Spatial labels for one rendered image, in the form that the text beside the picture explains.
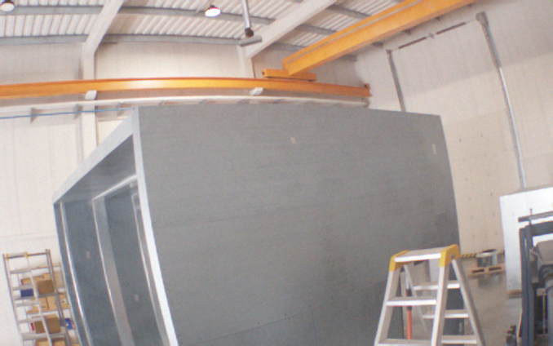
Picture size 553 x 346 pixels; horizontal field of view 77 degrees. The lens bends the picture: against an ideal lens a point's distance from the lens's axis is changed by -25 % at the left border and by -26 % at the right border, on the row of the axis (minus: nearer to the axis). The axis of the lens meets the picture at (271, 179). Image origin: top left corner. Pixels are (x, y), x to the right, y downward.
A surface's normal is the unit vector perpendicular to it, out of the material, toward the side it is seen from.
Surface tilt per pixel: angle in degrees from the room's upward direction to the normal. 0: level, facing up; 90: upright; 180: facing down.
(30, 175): 90
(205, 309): 90
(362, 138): 90
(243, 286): 90
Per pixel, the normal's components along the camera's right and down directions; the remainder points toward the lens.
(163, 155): 0.59, -0.15
